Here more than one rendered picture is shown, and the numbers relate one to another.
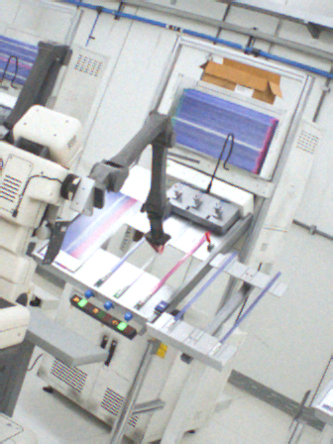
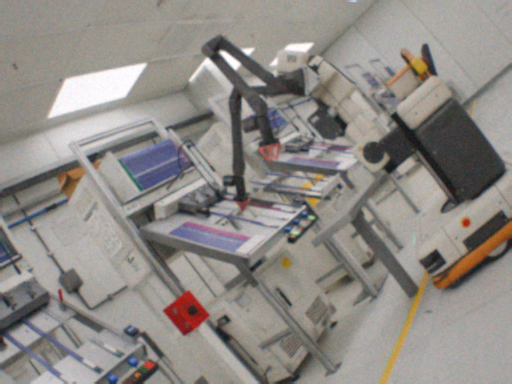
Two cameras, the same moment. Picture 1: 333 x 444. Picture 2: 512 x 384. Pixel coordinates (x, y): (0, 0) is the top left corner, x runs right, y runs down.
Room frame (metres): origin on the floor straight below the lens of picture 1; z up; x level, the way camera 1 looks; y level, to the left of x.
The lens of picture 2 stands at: (2.91, 2.67, 0.77)
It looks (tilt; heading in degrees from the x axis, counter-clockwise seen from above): 4 degrees up; 275
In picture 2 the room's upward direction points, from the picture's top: 39 degrees counter-clockwise
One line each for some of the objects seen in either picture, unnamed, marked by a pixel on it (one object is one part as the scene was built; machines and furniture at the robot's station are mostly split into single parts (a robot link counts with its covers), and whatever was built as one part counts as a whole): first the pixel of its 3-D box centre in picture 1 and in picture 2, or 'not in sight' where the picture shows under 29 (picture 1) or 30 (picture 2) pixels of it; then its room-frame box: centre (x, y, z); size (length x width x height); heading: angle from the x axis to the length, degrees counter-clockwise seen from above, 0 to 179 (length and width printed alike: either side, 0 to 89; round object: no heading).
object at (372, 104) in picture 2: not in sight; (385, 113); (1.11, -4.38, 0.95); 1.36 x 0.82 x 1.90; 149
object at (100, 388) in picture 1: (139, 361); (257, 328); (3.68, -0.09, 0.31); 0.70 x 0.65 x 0.62; 59
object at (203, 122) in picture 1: (224, 130); (152, 167); (3.55, -0.08, 1.52); 0.51 x 0.13 x 0.27; 59
